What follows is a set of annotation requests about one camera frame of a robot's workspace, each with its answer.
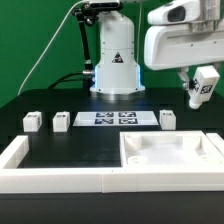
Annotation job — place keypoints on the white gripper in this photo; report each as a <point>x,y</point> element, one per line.
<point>177,46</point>

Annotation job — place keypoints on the white square tabletop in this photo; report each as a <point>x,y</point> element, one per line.
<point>167,148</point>

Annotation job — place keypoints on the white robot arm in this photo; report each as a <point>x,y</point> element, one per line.
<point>117,72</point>

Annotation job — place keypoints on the white marker sheet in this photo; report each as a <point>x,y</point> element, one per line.
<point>117,118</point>

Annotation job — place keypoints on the white U-shaped obstacle fence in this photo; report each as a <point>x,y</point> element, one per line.
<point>104,180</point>

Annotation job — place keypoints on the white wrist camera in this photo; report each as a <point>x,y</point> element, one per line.
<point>175,12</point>

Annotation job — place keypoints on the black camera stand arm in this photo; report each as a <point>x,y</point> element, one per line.
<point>88,65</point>

